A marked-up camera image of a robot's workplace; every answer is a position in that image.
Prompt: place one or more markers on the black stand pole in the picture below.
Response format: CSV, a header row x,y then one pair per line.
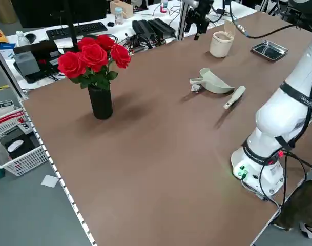
x,y
72,25

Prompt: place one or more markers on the black keyboard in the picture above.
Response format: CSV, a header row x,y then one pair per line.
x,y
79,29

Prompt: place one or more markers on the black power brick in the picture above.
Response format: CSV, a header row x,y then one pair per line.
x,y
143,29
162,27

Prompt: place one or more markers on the blue cardboard box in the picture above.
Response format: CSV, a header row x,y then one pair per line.
x,y
7,50

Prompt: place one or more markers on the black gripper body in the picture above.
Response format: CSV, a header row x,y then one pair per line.
x,y
204,9

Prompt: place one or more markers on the red rose bouquet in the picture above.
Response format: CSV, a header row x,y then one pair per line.
x,y
93,55

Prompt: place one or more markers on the white computer mouse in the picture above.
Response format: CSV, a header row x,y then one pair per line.
x,y
15,145

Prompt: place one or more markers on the black computer mouse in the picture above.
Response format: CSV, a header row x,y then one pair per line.
x,y
30,38

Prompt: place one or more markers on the white bottle with red label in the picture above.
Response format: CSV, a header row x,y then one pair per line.
x,y
163,6

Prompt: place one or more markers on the white paper tag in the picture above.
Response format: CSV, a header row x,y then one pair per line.
x,y
195,87

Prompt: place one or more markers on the beige plastic dustpan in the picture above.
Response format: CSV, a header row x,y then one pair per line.
x,y
214,83

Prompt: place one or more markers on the person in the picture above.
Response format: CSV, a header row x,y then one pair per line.
x,y
301,202

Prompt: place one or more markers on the white paper sheet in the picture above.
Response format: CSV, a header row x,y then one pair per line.
x,y
50,181

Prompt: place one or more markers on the grey cube box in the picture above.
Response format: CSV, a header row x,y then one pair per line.
x,y
27,62

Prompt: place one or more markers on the black monitor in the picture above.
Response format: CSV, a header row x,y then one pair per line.
x,y
43,10

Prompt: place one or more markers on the beige hand brush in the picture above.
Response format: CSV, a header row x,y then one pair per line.
x,y
235,96

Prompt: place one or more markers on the white plastic basket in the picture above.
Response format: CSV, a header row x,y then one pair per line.
x,y
22,159

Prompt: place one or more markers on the small white lidded bin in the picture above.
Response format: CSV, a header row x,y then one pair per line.
x,y
221,44

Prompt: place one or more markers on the black cylindrical vase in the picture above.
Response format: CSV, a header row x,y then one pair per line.
x,y
100,102

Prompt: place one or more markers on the clear plastic water bottle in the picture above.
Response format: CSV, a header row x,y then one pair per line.
x,y
118,16

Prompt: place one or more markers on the small clear plastic bottle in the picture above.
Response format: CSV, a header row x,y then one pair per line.
x,y
22,38

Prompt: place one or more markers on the rectangular metal tray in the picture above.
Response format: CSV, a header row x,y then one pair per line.
x,y
269,51

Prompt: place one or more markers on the aluminium frame post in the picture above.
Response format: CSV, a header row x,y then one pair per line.
x,y
182,23

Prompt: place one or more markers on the light wooden box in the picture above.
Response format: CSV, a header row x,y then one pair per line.
x,y
125,7

